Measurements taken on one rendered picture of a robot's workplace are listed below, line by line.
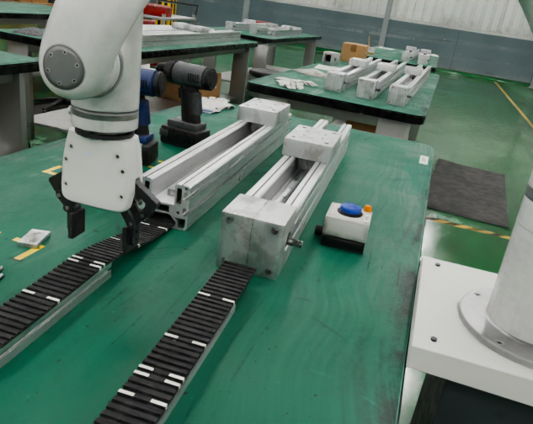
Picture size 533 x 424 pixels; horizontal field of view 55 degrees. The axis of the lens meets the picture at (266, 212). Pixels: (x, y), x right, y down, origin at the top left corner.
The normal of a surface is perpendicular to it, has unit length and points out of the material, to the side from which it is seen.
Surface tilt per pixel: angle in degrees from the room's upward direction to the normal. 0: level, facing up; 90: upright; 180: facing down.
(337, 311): 0
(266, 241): 90
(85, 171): 90
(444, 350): 1
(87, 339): 0
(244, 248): 90
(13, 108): 90
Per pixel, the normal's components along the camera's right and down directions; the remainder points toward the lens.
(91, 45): 0.16, 0.47
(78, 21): -0.11, 0.25
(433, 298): 0.12, -0.92
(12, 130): -0.31, 0.32
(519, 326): -0.74, 0.17
